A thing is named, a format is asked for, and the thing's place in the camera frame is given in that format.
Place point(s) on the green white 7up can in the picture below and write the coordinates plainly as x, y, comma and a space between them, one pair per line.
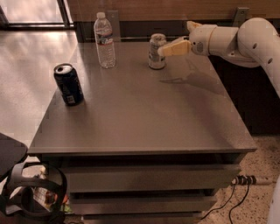
156, 61

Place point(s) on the clear plastic water bottle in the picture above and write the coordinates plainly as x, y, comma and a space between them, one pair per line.
103, 34

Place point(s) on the metal wall bracket left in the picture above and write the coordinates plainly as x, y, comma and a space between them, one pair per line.
113, 18

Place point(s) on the dark blue pepsi can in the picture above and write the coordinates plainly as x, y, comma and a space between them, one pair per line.
68, 83

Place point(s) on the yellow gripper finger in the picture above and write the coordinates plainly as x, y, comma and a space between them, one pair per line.
175, 48
191, 26

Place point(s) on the colourful items under chair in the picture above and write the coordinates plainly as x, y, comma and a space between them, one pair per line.
52, 197

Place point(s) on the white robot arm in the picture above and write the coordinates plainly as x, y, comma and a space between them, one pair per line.
255, 43

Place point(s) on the metal wall bracket right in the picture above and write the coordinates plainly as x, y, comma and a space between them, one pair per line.
240, 16

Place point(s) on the grey drawer cabinet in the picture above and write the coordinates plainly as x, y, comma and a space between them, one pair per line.
145, 146

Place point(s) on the metal wall bracket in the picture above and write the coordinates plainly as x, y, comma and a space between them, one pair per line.
113, 18
240, 16

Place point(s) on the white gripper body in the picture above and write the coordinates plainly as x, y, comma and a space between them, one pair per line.
199, 39

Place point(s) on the white power strip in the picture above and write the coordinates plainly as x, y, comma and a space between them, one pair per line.
252, 180

